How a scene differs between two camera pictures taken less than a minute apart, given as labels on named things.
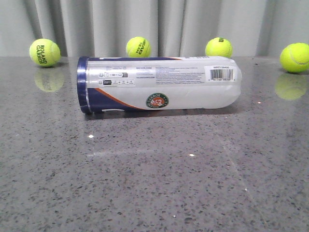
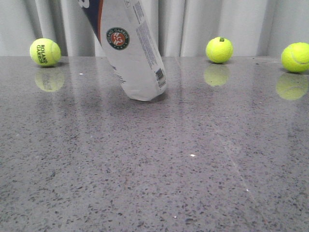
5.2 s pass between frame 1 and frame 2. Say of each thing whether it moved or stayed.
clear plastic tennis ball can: moved
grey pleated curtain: stayed
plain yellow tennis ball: stayed
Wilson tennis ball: stayed
